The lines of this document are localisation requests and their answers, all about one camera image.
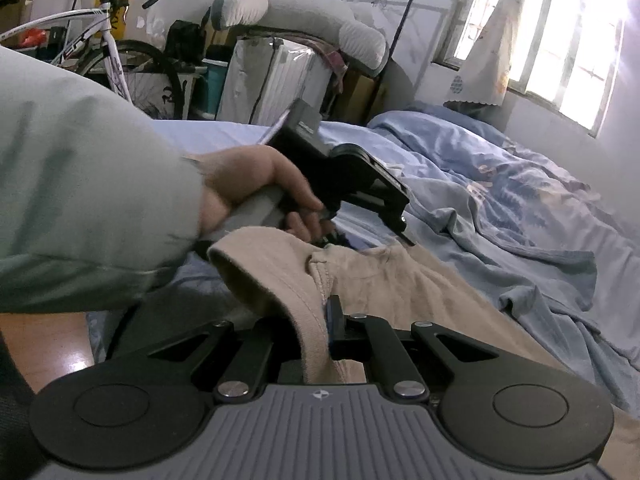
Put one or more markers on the white and green backrest pillow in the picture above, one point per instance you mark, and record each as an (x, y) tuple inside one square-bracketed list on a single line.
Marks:
[(310, 15)]

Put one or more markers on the beige shirt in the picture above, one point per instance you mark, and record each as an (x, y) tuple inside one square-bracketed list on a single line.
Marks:
[(400, 290)]

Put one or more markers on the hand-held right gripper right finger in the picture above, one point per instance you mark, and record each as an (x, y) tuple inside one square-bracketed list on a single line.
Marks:
[(334, 325)]

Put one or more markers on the black backpack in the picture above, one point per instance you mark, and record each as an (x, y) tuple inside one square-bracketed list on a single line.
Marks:
[(182, 40)]

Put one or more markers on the blue printed duvet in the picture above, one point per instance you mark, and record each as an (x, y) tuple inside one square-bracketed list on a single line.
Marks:
[(475, 160)]

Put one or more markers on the white suitcase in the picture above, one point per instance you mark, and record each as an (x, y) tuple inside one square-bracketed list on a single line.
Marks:
[(285, 80)]

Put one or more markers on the white bicycle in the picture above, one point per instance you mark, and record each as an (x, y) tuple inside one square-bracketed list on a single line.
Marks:
[(112, 55)]

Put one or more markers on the yellow bag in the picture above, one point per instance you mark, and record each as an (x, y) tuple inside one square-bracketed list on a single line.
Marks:
[(121, 15)]

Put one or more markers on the person's left hand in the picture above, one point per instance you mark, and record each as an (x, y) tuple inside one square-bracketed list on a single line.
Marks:
[(250, 175)]

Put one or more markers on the barred window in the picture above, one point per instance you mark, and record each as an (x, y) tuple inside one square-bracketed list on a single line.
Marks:
[(565, 50)]

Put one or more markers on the blue pillow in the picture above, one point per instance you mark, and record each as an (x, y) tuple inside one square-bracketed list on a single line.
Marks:
[(425, 109)]

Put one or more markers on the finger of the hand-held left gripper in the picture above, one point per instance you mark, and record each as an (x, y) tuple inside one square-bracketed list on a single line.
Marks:
[(407, 232), (335, 240)]

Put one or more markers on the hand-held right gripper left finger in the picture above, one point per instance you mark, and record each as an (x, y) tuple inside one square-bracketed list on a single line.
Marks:
[(250, 355)]

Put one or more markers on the pink plaid cloth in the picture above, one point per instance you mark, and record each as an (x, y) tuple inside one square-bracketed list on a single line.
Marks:
[(335, 60)]

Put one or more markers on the red plastic bag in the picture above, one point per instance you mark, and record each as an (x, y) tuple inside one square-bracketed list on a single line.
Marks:
[(34, 37)]

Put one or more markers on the light blue shirt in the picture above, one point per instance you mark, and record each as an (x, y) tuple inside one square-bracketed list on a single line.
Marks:
[(550, 320)]

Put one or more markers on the teal storage bin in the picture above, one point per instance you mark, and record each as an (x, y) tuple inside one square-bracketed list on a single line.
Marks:
[(216, 85)]

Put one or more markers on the brown cardboard box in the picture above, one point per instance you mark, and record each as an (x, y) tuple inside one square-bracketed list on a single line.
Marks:
[(360, 100)]

